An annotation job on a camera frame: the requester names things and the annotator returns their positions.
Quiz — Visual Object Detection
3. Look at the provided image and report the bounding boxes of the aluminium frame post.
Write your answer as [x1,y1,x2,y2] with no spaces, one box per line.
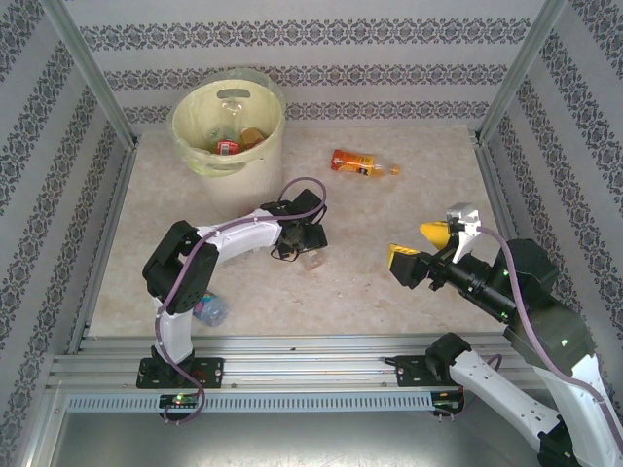
[41,0,140,147]
[474,0,570,147]

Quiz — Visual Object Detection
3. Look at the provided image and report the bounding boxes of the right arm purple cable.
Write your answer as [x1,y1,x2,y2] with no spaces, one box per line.
[457,226,620,451]

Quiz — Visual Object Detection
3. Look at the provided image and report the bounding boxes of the grey sheet metal panel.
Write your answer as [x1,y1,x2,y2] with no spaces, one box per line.
[48,411,546,467]

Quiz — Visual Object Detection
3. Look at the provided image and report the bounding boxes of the blue cap colourful label bottle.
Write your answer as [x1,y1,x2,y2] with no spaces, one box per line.
[193,290,230,327]

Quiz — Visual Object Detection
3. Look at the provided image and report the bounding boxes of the orange juice bottle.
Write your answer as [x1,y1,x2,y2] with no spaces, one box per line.
[330,148,401,179]

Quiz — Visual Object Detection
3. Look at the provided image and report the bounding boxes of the cream plastic bin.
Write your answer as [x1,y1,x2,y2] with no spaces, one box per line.
[168,72,286,215]

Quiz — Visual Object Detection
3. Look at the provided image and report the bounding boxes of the yellow-green bin liner bag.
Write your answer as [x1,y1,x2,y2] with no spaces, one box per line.
[167,66,288,179]

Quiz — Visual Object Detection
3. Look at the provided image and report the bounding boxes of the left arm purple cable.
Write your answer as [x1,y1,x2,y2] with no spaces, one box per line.
[154,177,328,425]

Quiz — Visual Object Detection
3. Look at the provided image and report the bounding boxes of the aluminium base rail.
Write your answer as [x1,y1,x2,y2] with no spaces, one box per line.
[46,333,570,390]

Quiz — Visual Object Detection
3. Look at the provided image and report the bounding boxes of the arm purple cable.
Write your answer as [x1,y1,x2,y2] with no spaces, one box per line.
[154,177,328,425]
[457,226,620,451]

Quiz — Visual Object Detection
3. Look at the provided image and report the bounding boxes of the small circuit board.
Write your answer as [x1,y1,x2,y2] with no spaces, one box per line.
[431,390,467,415]
[159,393,202,409]

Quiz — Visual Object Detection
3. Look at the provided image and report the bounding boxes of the grey slotted cable duct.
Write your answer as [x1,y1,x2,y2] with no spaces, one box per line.
[64,392,435,414]

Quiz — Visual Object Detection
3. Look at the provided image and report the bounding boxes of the clear bottle green neck band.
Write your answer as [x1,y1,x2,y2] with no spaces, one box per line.
[219,95,246,128]

